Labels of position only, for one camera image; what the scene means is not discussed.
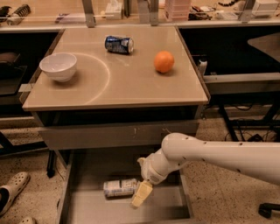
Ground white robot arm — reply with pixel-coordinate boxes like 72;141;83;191
131;133;280;208

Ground black floor cables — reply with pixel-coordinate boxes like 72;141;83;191
223;116;277;144

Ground tissue box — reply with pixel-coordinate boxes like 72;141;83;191
105;0;123;20

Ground beige clog lower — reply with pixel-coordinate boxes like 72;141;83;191
18;216;37;224

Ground open middle drawer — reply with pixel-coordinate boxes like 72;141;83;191
56;146;205;224

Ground black table leg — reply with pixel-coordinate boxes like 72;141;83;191
219;104;239;142

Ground pink stacked trays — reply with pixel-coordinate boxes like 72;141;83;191
164;0;192;21

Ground beige clog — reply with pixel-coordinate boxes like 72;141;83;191
18;216;37;224
0;171;30;216

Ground white bowl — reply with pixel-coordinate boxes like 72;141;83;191
39;52;77;82

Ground blue soda can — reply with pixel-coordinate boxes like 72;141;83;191
104;36;134;54

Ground white box on shelf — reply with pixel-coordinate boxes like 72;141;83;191
252;0;279;17

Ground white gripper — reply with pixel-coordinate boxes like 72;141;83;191
130;154;170;209

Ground blue label plastic bottle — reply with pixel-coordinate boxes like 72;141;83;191
103;178;137;198

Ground beige clog upper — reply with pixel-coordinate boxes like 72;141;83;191
0;171;30;216

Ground grey drawer cabinet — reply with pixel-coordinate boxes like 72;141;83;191
18;25;212;224

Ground black chair base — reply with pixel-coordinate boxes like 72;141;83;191
258;203;280;219

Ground orange fruit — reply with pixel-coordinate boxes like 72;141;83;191
154;51;175;74

